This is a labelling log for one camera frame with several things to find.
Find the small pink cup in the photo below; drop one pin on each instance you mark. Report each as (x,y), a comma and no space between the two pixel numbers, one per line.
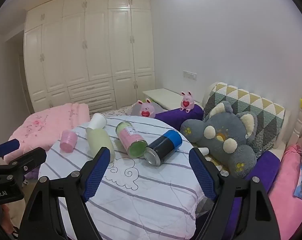
(69,141)

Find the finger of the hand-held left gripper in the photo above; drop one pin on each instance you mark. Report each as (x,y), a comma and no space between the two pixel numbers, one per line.
(28,161)
(7,147)

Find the black and blue cup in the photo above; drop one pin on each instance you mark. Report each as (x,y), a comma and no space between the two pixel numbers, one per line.
(163,146)

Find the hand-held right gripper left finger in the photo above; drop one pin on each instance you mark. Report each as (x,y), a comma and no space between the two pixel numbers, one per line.
(97,173)

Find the white paper cup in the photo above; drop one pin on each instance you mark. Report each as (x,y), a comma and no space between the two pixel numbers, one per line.
(97,122)

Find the small pink bunny plush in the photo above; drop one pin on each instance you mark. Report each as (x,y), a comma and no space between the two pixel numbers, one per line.
(186,102)

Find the small white cup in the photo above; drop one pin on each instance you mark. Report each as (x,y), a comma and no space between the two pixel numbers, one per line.
(205,151)

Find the wall switch panel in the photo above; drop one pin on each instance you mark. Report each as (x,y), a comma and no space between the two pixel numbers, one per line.
(189,74)

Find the white wardrobe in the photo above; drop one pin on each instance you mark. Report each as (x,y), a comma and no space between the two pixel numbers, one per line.
(91,55)

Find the large pink bunny plush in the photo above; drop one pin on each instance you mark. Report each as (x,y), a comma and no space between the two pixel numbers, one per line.
(146,108)

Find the white headboard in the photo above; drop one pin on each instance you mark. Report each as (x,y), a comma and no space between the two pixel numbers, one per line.
(301,122)

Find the white striped quilt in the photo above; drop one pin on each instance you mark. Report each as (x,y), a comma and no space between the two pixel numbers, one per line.
(141,200)

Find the grey mouse plush toy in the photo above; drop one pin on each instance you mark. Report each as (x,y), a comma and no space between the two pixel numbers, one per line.
(223,140)

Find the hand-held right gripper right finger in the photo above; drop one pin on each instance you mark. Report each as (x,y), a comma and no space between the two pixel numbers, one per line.
(201,171)

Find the pink blanket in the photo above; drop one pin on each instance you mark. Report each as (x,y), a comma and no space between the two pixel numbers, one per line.
(45,122)

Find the triangle patterned quilted cushion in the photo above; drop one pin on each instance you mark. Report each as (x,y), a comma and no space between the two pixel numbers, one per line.
(263,115)

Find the white nightstand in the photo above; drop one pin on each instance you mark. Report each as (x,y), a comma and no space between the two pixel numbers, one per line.
(166,96)

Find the pale green cup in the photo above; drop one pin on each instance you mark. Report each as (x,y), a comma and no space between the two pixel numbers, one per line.
(99,140)

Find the purple pillow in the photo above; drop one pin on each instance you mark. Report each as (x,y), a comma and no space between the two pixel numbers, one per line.
(176,116)

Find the pink pillow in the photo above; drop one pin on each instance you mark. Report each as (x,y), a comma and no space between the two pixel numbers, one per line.
(286,175)

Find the green cup with pink label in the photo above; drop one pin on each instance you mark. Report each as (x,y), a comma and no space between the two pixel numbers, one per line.
(129,138)

